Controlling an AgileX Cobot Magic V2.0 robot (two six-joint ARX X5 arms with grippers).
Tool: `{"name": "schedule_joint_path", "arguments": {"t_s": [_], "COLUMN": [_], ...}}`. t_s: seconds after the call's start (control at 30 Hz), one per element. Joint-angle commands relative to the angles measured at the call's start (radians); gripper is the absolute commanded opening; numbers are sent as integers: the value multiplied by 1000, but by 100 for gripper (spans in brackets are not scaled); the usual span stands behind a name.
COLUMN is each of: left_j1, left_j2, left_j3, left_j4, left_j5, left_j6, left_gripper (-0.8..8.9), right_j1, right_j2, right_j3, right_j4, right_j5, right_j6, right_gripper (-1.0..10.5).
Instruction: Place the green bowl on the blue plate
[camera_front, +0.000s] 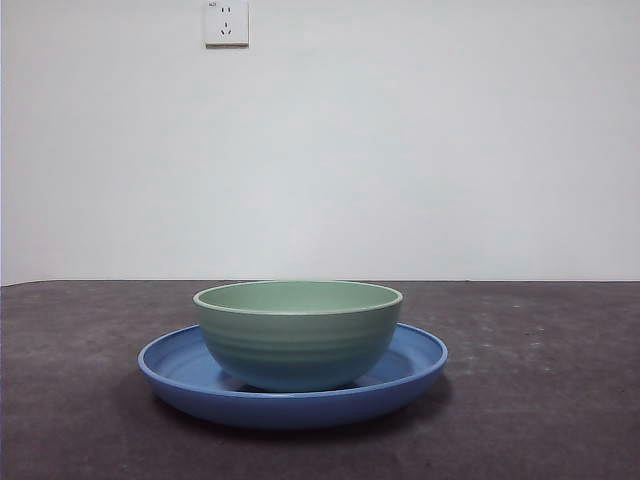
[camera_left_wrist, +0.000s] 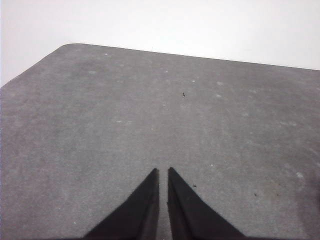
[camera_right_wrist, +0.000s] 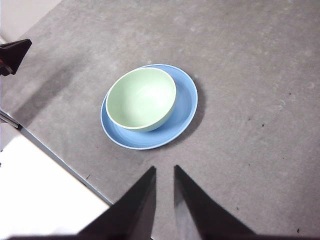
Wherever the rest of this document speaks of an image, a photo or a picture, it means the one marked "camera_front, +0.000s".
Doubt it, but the white wall socket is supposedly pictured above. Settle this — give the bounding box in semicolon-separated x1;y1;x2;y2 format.
204;0;251;50

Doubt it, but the green ribbed bowl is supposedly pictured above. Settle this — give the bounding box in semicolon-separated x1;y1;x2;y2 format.
192;279;405;393

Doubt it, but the blue round plate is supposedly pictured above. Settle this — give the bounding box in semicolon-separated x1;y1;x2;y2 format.
137;321;450;431

